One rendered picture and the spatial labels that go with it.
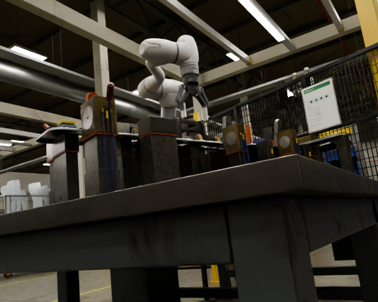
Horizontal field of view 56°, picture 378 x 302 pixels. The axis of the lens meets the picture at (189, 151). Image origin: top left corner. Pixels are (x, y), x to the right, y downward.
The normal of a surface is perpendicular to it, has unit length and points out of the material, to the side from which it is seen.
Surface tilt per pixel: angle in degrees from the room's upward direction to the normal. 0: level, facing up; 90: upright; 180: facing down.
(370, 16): 90
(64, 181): 90
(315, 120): 90
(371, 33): 90
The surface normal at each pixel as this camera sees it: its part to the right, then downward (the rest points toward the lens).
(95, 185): -0.77, -0.05
